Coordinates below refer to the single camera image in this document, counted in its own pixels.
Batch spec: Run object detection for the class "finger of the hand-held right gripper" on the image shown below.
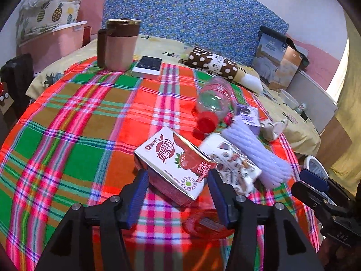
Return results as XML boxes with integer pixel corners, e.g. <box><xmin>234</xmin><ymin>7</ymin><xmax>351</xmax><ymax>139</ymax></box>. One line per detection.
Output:
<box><xmin>299</xmin><ymin>169</ymin><xmax>330</xmax><ymax>191</ymax></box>
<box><xmin>291</xmin><ymin>182</ymin><xmax>336</xmax><ymax>212</ymax></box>

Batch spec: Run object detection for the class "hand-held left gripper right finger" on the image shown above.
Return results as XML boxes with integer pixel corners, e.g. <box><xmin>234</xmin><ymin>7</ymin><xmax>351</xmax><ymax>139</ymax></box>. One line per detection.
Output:
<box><xmin>207</xmin><ymin>169</ymin><xmax>325</xmax><ymax>271</ymax></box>

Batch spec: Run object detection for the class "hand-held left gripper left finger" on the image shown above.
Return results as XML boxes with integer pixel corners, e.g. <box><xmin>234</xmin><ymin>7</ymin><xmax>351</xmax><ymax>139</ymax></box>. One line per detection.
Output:
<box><xmin>35</xmin><ymin>169</ymin><xmax>150</xmax><ymax>271</ymax></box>

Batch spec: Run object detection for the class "white mesh trash bin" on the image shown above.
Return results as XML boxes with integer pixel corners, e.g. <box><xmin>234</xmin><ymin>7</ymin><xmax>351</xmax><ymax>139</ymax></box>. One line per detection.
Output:
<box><xmin>303</xmin><ymin>155</ymin><xmax>329</xmax><ymax>187</ymax></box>

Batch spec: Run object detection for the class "red plastic wrapper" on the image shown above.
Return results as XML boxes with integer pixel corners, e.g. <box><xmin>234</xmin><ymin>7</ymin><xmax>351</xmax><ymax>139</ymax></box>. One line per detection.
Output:
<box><xmin>182</xmin><ymin>209</ymin><xmax>240</xmax><ymax>242</ymax></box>

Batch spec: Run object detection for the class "printed snack packet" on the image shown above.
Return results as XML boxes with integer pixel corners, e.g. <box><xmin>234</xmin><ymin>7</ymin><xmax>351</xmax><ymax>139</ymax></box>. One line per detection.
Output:
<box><xmin>199</xmin><ymin>133</ymin><xmax>263</xmax><ymax>196</ymax></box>

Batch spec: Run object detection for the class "pink strawberry milk carton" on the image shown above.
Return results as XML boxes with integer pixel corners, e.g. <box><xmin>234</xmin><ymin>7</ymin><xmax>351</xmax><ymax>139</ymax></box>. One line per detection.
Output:
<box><xmin>133</xmin><ymin>126</ymin><xmax>218</xmax><ymax>207</ymax></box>

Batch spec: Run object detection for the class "crumpled white paper bag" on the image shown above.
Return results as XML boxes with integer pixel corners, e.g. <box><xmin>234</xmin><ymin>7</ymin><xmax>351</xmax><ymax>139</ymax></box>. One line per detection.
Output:
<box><xmin>259</xmin><ymin>119</ymin><xmax>289</xmax><ymax>142</ymax></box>

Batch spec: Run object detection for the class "white cabinet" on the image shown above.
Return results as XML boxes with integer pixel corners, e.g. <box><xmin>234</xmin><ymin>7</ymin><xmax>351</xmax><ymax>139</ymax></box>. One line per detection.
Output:
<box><xmin>286</xmin><ymin>69</ymin><xmax>339</xmax><ymax>136</ymax></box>

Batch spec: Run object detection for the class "plaid blanket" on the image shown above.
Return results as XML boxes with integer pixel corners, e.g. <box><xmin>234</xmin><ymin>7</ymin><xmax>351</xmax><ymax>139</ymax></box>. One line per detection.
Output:
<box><xmin>0</xmin><ymin>56</ymin><xmax>322</xmax><ymax>271</ymax></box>

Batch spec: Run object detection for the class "white bowl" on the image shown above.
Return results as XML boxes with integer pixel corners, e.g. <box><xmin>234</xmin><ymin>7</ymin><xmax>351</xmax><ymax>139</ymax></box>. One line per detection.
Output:
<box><xmin>279</xmin><ymin>89</ymin><xmax>299</xmax><ymax>109</ymax></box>

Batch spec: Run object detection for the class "small snack wrapper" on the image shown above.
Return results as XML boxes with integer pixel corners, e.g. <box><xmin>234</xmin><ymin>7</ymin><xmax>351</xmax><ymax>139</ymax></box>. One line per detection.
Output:
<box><xmin>235</xmin><ymin>104</ymin><xmax>260</xmax><ymax>127</ymax></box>

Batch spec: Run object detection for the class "yellow curtain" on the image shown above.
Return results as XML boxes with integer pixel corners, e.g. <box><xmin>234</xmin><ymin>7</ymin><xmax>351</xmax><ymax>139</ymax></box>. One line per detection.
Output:
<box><xmin>330</xmin><ymin>14</ymin><xmax>361</xmax><ymax>187</ymax></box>

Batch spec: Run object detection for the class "clear plastic bottle red cap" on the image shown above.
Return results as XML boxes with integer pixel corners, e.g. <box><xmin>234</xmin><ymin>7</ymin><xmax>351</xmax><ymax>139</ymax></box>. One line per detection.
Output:
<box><xmin>192</xmin><ymin>76</ymin><xmax>240</xmax><ymax>134</ymax></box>

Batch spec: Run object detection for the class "bedding package box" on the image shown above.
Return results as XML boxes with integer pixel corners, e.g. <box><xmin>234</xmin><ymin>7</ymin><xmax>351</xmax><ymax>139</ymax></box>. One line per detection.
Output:
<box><xmin>251</xmin><ymin>25</ymin><xmax>309</xmax><ymax>91</ymax></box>

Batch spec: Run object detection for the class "brown polka dot pillow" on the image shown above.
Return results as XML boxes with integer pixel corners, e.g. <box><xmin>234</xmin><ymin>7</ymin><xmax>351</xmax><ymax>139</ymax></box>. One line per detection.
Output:
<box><xmin>180</xmin><ymin>45</ymin><xmax>263</xmax><ymax>93</ymax></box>

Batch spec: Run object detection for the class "pink mug with brown lid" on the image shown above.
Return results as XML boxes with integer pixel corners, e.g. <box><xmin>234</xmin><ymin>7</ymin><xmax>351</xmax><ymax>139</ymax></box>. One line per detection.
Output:
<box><xmin>97</xmin><ymin>18</ymin><xmax>141</xmax><ymax>72</ymax></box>

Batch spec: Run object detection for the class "brown tag with dots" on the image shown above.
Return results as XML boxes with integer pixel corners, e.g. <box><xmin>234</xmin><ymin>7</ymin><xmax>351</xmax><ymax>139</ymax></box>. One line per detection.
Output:
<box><xmin>0</xmin><ymin>82</ymin><xmax>14</xmax><ymax>116</ymax></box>

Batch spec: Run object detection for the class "pink storage box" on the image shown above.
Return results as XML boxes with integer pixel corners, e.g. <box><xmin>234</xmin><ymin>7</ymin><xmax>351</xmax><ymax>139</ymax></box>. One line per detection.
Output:
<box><xmin>17</xmin><ymin>21</ymin><xmax>88</xmax><ymax>74</ymax></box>

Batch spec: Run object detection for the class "blue floral headboard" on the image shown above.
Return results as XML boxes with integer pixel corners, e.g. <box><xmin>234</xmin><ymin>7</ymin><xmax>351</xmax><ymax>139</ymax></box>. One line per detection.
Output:
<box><xmin>102</xmin><ymin>0</ymin><xmax>289</xmax><ymax>68</ymax></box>

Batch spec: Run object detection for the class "pineapple print quilt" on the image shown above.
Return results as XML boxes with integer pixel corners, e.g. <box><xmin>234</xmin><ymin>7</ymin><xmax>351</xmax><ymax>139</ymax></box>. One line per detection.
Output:
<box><xmin>15</xmin><ymin>0</ymin><xmax>95</xmax><ymax>44</ymax></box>

